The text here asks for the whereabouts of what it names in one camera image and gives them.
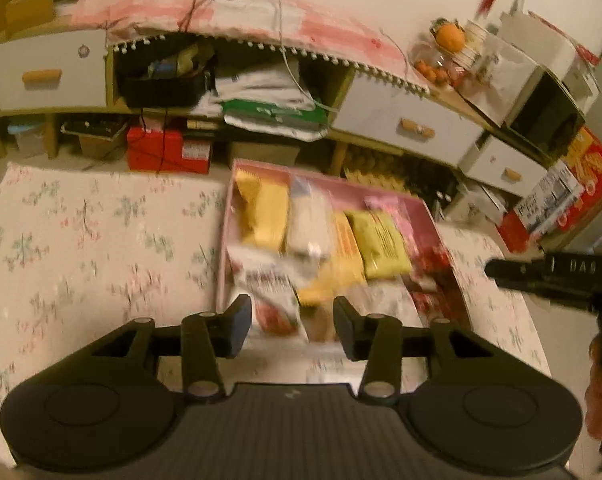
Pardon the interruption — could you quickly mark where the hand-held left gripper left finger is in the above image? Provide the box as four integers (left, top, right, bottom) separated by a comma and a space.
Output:
71, 294, 254, 402

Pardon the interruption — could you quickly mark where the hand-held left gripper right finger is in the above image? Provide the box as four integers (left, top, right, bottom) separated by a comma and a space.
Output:
332, 296, 512, 404

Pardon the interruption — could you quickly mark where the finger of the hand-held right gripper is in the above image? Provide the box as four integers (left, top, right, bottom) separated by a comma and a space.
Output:
501, 279, 597, 312
485, 256, 550, 281

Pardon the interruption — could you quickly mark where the golden brown snack bar packet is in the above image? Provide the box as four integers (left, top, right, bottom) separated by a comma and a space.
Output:
299, 209, 368, 307

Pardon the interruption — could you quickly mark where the dark red snack packet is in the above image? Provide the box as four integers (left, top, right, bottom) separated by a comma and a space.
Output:
410, 244, 454, 322

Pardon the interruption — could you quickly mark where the yellow packet with blue mark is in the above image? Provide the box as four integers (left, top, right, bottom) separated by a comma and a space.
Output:
345, 208, 413, 282

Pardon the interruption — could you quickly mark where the pink cardboard box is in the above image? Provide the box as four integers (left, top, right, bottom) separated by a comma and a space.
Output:
215, 158, 475, 343

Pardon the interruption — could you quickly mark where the clear packet of white snack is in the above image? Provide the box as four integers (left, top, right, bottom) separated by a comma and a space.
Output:
285, 177, 333, 257

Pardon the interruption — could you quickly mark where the large yellow snack packet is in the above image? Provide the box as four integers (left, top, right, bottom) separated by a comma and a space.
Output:
233, 169, 290, 252

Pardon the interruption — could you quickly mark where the clear packet of pink snack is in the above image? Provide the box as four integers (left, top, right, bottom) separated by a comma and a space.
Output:
363, 194, 415, 241

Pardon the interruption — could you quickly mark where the person's right hand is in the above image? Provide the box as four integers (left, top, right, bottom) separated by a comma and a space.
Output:
584, 335, 602, 440

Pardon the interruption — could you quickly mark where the colourful printed carton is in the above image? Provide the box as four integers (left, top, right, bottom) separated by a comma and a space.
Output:
495, 159, 588, 254

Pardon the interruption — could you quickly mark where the small white drawer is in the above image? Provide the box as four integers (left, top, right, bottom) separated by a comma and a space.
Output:
458, 134, 550, 197

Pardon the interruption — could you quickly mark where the yellow and red box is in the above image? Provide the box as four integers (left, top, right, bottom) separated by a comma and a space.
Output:
560, 127, 602, 232

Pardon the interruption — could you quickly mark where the black microwave oven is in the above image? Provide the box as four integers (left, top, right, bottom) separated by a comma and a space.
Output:
503, 67, 600, 157

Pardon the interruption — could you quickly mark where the floral tablecloth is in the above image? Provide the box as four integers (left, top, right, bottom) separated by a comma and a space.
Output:
0, 162, 552, 461

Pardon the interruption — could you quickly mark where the wide white drawer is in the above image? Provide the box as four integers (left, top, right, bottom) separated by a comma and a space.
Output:
0, 29, 107, 112
330, 72, 484, 167

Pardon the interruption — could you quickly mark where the wooden cabinet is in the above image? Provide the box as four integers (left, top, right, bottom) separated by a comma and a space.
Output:
0, 0, 582, 197

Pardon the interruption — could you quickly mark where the white floral paper bag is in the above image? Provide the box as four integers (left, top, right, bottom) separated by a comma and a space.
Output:
475, 34, 538, 127

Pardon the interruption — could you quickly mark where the glass bowl of small oranges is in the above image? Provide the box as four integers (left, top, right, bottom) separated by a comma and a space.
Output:
413, 42, 470, 87

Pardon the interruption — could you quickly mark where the stack of papers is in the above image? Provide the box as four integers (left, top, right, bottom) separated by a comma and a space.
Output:
193, 59, 330, 142

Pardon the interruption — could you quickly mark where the white box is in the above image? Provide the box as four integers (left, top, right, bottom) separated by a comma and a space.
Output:
498, 7, 582, 77

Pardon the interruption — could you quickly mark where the stack of paper cups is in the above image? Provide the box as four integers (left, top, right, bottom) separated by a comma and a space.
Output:
460, 19, 492, 67

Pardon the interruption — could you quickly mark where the black tray on cardboard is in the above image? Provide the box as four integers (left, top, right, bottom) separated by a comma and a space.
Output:
60, 117, 130, 162

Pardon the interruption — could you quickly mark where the large orange fruit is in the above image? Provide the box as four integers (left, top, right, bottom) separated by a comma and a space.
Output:
435, 22, 467, 54

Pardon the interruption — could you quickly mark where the black basket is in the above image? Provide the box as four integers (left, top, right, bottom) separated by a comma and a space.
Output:
116, 52, 215, 109

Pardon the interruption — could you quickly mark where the clear plastic storage box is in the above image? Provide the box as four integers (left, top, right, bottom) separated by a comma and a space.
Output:
8, 122, 48, 159

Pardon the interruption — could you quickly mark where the pink patterned cloth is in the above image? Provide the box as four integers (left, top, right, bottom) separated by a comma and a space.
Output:
56, 0, 432, 94

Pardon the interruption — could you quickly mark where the small wooden box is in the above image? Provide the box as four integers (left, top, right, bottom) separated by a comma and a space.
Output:
3, 0, 57, 39

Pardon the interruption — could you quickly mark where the white charging cable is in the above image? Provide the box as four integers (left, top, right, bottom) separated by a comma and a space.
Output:
275, 0, 343, 112

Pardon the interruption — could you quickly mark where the red and black cable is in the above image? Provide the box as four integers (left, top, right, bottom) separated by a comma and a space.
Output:
178, 0, 243, 32

